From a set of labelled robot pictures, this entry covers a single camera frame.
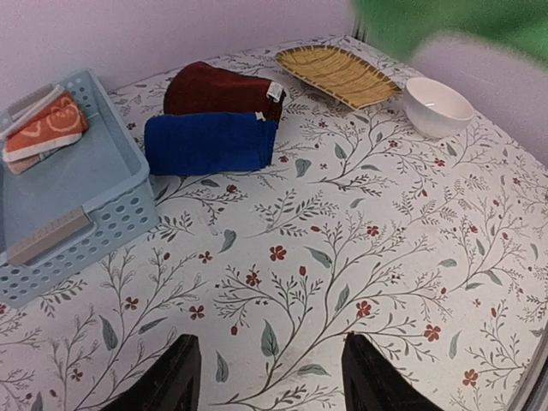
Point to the brown rolled towel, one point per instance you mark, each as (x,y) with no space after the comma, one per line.
(202,88)

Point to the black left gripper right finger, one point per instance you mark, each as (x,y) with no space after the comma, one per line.
(371,383)

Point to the blue rolled towel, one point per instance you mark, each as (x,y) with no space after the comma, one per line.
(208,143)

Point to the light blue plastic basket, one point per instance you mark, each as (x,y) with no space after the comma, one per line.
(80,203)

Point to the yellow woven bamboo tray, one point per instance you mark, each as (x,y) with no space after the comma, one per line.
(338,73)

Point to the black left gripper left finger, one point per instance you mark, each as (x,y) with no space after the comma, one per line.
(171,383)

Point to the orange bunny pattern towel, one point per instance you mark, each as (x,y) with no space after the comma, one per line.
(50,124)

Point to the green towel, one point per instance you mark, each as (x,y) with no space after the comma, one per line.
(401,27)

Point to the white bowl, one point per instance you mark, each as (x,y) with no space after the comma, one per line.
(435,110)

